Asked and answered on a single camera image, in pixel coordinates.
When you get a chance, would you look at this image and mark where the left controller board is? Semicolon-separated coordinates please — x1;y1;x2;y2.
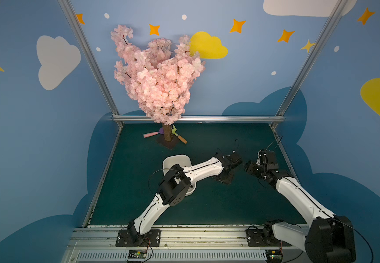
127;251;147;260

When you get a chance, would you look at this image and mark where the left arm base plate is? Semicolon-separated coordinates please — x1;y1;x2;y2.
115;229;161;247

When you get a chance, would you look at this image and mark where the right controller board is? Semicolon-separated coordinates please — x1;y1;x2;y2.
265;250;283;263

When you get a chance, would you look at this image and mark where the green orange toy tool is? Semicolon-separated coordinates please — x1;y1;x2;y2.
171;125;188;144

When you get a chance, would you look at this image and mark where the controller board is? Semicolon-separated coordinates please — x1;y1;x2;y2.
127;251;147;260
265;250;283;263

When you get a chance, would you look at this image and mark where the pink cherry blossom tree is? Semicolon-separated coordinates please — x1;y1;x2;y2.
111;25;205;143

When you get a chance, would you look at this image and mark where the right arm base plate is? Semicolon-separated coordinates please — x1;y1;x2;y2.
245;228;291;247

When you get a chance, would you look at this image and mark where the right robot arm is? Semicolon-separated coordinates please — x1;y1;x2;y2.
245;150;356;263

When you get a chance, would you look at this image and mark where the green table mat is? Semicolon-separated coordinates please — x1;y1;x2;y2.
91;123;304;225

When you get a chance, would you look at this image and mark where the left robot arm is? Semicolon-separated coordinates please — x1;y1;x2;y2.
127;151;242;240

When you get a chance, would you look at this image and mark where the white storage box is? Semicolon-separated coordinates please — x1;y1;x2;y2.
163;155;196;197

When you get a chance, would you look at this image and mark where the pink marker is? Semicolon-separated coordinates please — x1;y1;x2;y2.
143;131;159;138

